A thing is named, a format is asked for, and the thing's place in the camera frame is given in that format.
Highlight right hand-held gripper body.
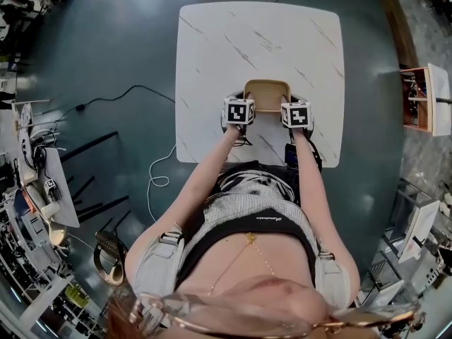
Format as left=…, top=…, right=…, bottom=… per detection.
left=280, top=100, right=315, bottom=131

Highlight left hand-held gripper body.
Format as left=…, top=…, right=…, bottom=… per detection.
left=220, top=98, right=256, bottom=133

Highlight person's left forearm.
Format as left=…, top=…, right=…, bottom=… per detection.
left=169, top=124, right=246, bottom=225

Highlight person's right forearm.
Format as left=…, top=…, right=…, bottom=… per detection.
left=292, top=128, right=335, bottom=232

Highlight black device blue screen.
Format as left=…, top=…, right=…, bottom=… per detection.
left=284, top=143, right=299, bottom=166

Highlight white marble table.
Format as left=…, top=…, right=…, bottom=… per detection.
left=174, top=1, right=345, bottom=169

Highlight person's torso striped top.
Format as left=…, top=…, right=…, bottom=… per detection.
left=125, top=160, right=361, bottom=310

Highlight orange wooden cabinet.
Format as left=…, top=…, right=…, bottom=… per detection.
left=400, top=63, right=452, bottom=137

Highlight woven wicker chair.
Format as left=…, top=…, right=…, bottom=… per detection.
left=93, top=229, right=129, bottom=287

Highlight white side table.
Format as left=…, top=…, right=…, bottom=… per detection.
left=19, top=131, right=130, bottom=230

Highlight person's face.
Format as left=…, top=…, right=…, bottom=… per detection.
left=172, top=275, right=335, bottom=339

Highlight spare grey hand-held gripper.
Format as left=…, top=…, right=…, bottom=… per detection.
left=44, top=177, right=64, bottom=201

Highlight gold rimmed eyeglasses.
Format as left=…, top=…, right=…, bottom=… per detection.
left=127, top=291, right=423, bottom=339

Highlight white cup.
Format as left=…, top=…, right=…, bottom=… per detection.
left=40, top=201, right=61, bottom=219

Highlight beige shell chair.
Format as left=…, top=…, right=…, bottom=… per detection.
left=47, top=222, right=68, bottom=246

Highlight yellow green crate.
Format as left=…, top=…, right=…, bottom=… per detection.
left=65, top=284, right=91, bottom=307

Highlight long white cable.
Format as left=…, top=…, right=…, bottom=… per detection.
left=147, top=145, right=177, bottom=224

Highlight gold necklace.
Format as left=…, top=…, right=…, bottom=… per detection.
left=208, top=232, right=276, bottom=296

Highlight black cable with adapter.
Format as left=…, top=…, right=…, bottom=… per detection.
left=52, top=85, right=177, bottom=123

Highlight pale grey harness strap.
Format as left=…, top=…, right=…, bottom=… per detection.
left=136, top=224, right=184, bottom=292
left=316, top=240, right=350, bottom=310

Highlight white metal frame cabinet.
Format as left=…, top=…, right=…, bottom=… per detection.
left=383, top=178, right=441, bottom=264

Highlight tangle of black cables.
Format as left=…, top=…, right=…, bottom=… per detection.
left=20, top=131, right=59, bottom=171

